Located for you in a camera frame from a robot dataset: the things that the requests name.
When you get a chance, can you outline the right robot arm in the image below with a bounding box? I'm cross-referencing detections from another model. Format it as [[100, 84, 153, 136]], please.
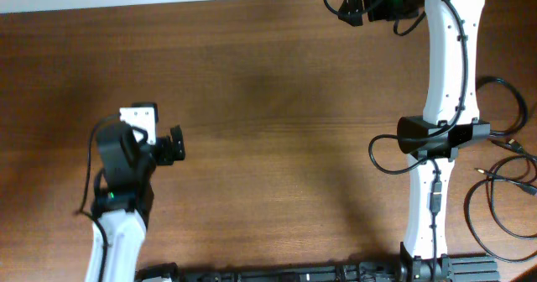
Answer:
[[334, 0, 499, 281]]

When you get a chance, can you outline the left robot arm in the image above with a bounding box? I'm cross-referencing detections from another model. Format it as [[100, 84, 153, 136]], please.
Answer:
[[85, 122, 185, 281]]

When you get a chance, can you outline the thick black USB cable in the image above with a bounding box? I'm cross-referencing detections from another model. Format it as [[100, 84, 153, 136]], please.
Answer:
[[462, 153, 537, 264]]

